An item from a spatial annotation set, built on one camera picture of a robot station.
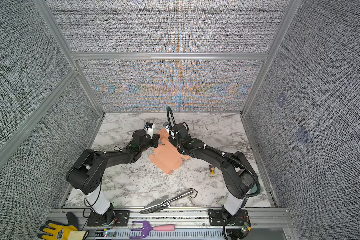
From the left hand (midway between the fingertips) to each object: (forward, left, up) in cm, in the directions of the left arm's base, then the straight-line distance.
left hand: (162, 134), depth 93 cm
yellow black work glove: (-47, +46, -7) cm, 67 cm away
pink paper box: (-10, -2, -11) cm, 15 cm away
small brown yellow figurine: (-20, -29, -9) cm, 36 cm away
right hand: (0, -7, +6) cm, 9 cm away
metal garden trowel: (-36, -1, -11) cm, 38 cm away
